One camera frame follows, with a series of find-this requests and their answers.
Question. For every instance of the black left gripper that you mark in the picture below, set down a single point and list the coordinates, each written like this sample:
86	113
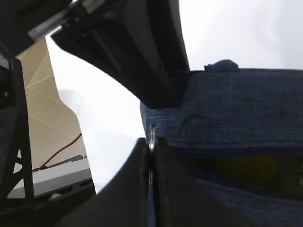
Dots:
23	22

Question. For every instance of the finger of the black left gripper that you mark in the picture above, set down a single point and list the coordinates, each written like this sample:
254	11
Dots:
141	36
82	40

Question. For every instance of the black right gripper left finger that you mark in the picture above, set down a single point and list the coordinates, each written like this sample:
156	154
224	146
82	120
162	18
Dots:
123	202

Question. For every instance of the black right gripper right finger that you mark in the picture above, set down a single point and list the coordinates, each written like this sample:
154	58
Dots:
181	201

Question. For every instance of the dark blue lunch bag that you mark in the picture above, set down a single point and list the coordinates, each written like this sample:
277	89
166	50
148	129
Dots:
239	132

